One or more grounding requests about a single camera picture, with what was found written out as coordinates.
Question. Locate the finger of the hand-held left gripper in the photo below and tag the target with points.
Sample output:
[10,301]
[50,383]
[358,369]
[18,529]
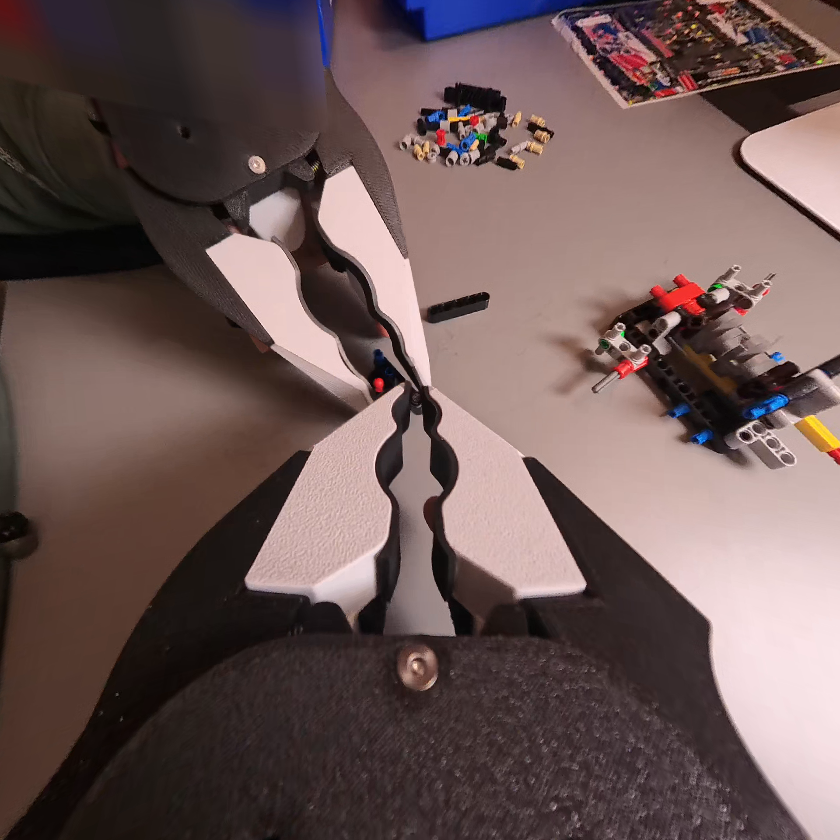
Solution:
[262,289]
[374,249]

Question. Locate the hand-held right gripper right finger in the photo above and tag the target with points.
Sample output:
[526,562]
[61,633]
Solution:
[505,525]

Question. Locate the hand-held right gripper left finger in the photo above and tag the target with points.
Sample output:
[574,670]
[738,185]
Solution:
[321,518]

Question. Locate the black rounded lego beam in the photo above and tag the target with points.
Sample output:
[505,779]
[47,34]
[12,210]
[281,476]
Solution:
[386,387]

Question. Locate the black lego pin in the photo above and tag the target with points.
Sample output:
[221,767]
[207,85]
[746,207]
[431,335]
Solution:
[416,397]

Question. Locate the lego car chassis assembly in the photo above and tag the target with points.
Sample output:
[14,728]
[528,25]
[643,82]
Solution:
[709,367]

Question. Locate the pile of small lego pieces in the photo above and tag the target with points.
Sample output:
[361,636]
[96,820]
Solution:
[472,138]

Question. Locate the long black lego piece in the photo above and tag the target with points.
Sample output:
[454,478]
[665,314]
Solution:
[476,96]

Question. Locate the colourful lego instruction booklet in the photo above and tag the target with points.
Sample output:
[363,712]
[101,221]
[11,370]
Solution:
[689,46]

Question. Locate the person's left hand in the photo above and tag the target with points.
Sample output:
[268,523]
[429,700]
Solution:
[260,344]

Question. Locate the wide blue storage bin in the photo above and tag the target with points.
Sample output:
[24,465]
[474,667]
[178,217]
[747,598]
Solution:
[492,16]

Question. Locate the white monitor stand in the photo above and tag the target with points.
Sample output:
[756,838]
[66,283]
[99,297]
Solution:
[800,164]

